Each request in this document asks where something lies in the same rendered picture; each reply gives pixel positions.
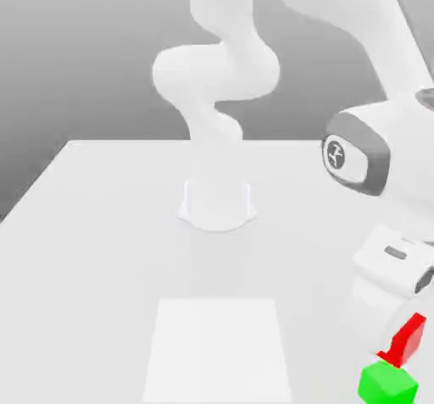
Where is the small green cube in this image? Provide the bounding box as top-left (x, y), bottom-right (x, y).
top-left (357, 359), bottom-right (420, 404)

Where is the small red cube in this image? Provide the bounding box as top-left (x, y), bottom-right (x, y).
top-left (376, 312), bottom-right (427, 370)

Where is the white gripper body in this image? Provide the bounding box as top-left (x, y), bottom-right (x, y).
top-left (351, 274), bottom-right (419, 357)

